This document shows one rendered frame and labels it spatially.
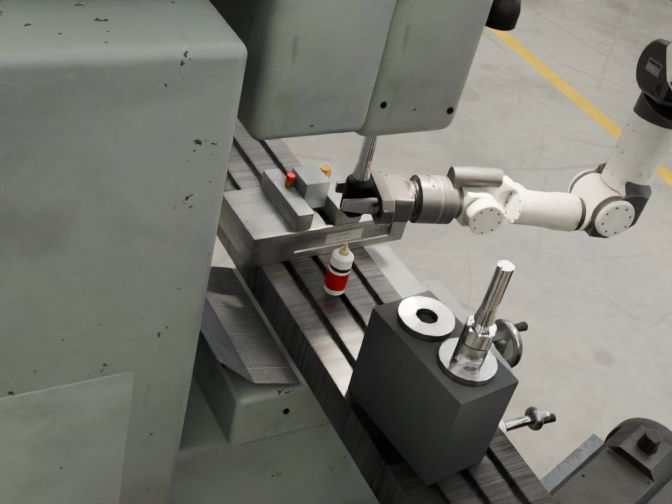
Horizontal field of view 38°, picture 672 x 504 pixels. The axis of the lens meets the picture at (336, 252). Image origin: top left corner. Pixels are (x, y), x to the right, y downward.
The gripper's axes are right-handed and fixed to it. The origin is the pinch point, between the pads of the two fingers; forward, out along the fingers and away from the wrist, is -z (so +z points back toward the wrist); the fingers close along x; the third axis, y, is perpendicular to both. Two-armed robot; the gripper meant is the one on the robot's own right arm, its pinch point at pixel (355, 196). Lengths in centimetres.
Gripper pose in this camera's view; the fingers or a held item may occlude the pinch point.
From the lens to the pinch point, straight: 171.3
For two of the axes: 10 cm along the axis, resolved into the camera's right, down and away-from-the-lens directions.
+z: 9.6, 0.2, 2.9
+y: -2.0, 7.7, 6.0
